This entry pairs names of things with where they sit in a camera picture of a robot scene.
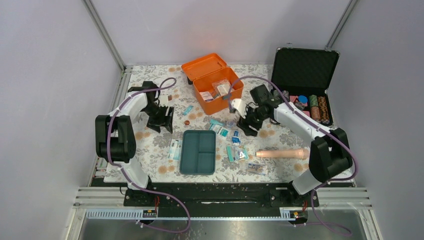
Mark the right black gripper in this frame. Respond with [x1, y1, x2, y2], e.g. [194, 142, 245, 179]
[236, 103, 269, 138]

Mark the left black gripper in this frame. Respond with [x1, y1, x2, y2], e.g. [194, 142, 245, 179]
[142, 102, 173, 133]

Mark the gloves packet clear bag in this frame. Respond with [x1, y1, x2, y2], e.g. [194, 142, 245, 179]
[212, 79, 234, 97]

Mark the blue white wipe packet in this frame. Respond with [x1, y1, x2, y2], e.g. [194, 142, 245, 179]
[231, 130, 241, 146]

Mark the white blue medicine box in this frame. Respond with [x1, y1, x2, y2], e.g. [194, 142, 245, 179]
[199, 91, 214, 103]

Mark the clear bag with small items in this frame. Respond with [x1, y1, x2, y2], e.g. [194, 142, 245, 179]
[233, 146, 249, 161]

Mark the teal divided tray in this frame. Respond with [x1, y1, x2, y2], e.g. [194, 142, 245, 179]
[179, 130, 216, 175]

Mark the teal plaster packet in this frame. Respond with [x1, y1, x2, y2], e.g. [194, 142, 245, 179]
[226, 146, 235, 163]

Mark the striped plaster strip packet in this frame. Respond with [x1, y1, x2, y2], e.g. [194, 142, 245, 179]
[246, 163, 268, 175]

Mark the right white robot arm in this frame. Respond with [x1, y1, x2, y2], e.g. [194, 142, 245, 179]
[229, 84, 354, 206]

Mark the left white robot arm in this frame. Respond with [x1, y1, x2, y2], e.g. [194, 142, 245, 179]
[94, 81, 174, 206]

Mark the orange plastic medicine box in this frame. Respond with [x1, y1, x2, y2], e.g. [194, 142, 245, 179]
[181, 53, 244, 115]

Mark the small teal sachet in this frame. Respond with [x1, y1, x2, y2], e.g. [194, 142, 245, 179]
[182, 105, 193, 116]

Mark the white teal dressing packet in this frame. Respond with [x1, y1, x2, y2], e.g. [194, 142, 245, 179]
[167, 139, 183, 161]

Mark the clear tape roll packet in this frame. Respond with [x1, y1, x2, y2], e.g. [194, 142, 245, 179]
[225, 120, 236, 129]

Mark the black foam-lined case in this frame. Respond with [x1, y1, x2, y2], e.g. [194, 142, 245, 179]
[271, 47, 340, 126]

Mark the medical gauze packet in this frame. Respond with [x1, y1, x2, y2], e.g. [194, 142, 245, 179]
[209, 124, 230, 138]

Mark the teal bandage sachet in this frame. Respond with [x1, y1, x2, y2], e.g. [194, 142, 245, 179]
[209, 119, 225, 126]

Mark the floral tablecloth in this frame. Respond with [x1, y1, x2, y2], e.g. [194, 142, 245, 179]
[103, 64, 355, 184]

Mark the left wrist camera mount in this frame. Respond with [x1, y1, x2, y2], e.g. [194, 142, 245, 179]
[158, 95, 172, 107]

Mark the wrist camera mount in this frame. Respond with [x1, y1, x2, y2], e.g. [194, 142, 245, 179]
[158, 95, 172, 107]
[230, 98, 247, 119]

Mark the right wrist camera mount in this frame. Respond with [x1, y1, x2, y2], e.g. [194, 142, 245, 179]
[230, 98, 247, 119]

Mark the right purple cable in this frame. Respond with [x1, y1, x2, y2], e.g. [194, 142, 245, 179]
[227, 76, 360, 237]

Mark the purple cable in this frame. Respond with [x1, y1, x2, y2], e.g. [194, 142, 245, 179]
[105, 77, 192, 234]
[227, 76, 360, 237]

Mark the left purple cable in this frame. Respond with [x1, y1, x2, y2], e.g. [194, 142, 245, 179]
[105, 77, 192, 234]

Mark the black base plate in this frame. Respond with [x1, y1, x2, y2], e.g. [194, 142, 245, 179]
[123, 182, 324, 217]

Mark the slotted cable duct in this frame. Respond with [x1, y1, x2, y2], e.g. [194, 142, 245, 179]
[85, 208, 296, 221]

